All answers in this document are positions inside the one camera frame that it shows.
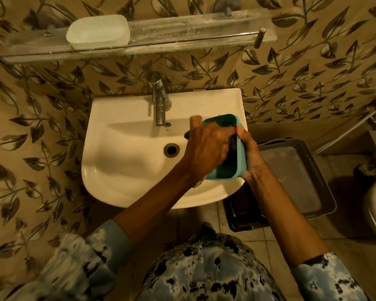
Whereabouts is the grey plastic basket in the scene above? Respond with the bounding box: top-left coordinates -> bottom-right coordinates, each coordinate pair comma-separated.
256,138 -> 337,220

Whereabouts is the teal plastic container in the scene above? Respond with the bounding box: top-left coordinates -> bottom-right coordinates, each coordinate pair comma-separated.
202,114 -> 248,181

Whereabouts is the metal shelf bracket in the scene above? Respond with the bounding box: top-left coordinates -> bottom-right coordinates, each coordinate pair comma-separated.
213,0 -> 242,17

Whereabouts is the person's right hand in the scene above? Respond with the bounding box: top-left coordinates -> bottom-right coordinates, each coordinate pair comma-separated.
236,125 -> 267,183

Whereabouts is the metal faucet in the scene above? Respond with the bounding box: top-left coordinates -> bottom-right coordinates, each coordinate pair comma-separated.
148,79 -> 172,127

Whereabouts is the white plastic tub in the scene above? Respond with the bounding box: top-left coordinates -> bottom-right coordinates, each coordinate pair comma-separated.
66,14 -> 131,50

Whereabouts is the white ceramic washbasin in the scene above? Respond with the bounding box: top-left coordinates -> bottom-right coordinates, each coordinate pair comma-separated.
81,88 -> 249,210

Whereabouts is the person's right forearm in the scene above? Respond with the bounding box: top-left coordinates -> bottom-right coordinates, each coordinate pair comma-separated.
244,169 -> 330,267

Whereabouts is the white water hose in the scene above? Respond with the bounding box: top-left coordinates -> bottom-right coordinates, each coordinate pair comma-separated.
313,103 -> 376,155

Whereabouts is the blue patterned garment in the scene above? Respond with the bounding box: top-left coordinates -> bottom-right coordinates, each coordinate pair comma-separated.
0,219 -> 372,301

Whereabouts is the person's left hand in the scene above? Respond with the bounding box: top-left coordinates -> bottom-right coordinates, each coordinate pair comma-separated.
180,116 -> 239,186

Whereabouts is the dark plastic crate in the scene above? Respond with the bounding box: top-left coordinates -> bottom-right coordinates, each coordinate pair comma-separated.
222,184 -> 271,233

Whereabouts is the metal sink drain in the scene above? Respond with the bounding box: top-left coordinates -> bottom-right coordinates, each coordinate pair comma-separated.
164,143 -> 180,158

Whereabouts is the person's left forearm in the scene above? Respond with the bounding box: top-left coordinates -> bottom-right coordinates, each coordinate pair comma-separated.
113,163 -> 202,246

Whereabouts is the glass wall shelf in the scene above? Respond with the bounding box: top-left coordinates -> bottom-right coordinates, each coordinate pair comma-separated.
0,14 -> 278,64

